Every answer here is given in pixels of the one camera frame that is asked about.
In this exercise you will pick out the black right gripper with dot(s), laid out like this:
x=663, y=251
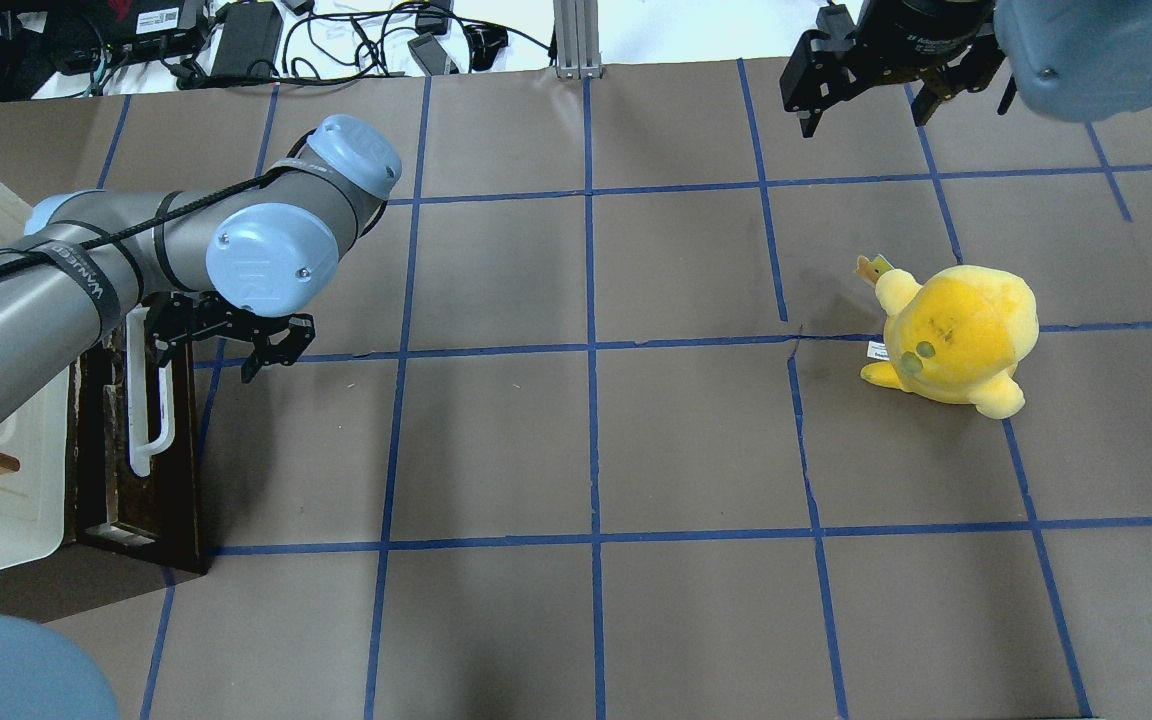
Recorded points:
x=921, y=28

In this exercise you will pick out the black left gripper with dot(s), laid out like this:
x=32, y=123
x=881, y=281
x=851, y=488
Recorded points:
x=219, y=322

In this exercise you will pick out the white drawer handle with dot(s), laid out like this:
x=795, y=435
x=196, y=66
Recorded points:
x=151, y=421

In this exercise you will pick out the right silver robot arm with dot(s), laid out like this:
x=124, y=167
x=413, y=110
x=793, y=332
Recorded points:
x=1074, y=61

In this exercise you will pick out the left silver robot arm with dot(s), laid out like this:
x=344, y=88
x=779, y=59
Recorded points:
x=168, y=269

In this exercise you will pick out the yellow plush toy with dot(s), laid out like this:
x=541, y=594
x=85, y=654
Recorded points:
x=957, y=338

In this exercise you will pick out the black laptop charger brick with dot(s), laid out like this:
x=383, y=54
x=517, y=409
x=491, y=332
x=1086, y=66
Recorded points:
x=249, y=36

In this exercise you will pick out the aluminium frame post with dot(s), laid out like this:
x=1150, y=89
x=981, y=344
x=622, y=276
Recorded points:
x=577, y=53

